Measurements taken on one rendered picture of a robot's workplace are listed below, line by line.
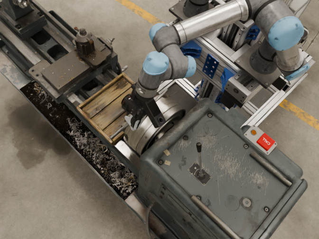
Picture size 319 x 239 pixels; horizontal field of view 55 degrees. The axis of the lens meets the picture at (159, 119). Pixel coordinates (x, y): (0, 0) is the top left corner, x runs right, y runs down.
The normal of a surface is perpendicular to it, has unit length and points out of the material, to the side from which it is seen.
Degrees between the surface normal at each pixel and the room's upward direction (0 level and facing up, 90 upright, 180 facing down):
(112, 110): 0
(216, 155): 0
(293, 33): 84
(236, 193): 0
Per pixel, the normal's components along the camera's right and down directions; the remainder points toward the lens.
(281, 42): 0.35, 0.80
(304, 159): 0.07, -0.44
